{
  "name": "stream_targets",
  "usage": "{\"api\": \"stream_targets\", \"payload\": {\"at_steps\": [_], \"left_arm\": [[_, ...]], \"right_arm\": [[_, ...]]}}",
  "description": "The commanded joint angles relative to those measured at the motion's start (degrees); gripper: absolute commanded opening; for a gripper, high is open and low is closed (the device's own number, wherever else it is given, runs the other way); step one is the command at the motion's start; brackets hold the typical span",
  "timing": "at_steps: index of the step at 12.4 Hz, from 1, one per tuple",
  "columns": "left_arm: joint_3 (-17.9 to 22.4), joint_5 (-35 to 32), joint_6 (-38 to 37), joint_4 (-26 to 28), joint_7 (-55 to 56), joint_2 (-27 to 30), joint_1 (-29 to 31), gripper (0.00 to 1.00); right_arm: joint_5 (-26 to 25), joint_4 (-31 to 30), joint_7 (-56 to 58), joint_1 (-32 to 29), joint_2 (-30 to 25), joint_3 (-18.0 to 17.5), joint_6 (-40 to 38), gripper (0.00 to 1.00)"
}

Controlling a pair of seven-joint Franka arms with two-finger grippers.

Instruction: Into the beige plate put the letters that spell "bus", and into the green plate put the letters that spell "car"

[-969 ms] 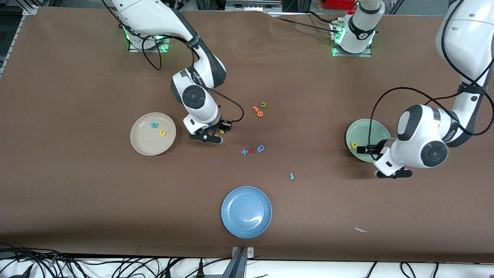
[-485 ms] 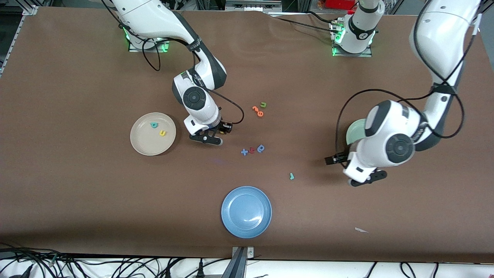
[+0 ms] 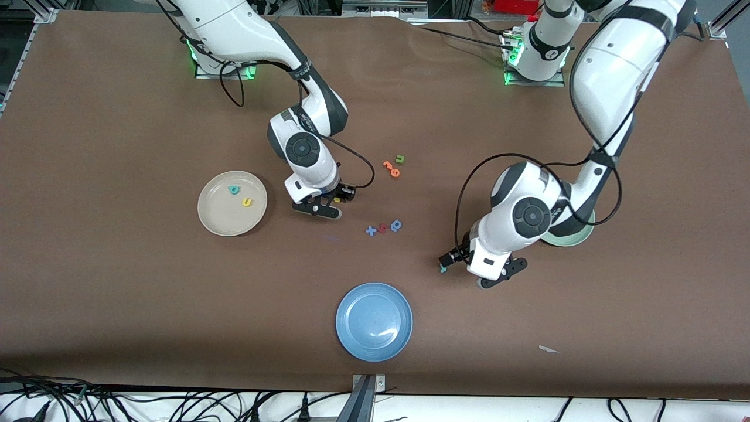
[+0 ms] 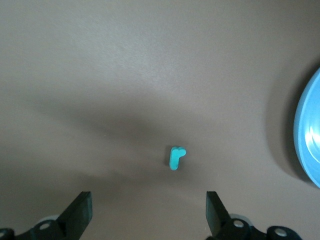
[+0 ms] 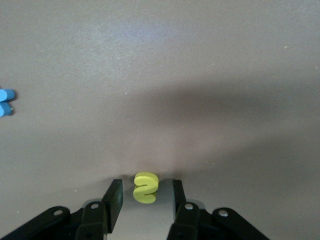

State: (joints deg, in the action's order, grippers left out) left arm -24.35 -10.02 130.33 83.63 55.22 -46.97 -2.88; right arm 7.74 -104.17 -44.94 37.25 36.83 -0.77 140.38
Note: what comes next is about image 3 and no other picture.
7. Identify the aluminium frame rail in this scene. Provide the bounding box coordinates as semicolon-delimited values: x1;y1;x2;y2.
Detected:
0;9;59;115
706;0;750;39

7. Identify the beige plate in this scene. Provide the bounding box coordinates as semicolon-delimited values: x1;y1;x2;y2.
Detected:
197;171;268;237

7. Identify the looped black floor cable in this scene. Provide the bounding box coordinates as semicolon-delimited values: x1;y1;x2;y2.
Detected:
606;397;633;422

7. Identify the red box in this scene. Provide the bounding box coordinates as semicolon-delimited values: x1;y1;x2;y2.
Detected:
494;0;543;15

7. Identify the thick black floor cable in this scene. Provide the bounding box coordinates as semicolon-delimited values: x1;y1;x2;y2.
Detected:
0;368;94;422

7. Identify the grey device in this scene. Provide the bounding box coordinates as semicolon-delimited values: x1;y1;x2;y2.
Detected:
342;0;430;18

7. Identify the metal table edge bracket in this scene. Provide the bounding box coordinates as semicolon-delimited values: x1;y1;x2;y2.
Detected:
352;374;386;422

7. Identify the green plate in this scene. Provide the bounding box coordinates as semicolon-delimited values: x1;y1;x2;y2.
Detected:
539;208;596;247

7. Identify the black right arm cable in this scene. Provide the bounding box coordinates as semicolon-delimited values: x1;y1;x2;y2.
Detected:
220;56;376;189

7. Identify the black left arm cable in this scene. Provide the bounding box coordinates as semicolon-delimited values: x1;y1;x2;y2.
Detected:
454;18;704;253

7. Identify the black cable on table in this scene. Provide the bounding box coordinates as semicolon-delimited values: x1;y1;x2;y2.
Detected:
410;23;516;50

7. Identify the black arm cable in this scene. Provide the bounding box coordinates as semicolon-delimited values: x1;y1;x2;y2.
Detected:
454;18;704;253
220;56;376;189

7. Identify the blue plate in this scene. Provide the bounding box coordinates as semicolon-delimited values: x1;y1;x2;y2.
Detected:
336;283;414;362

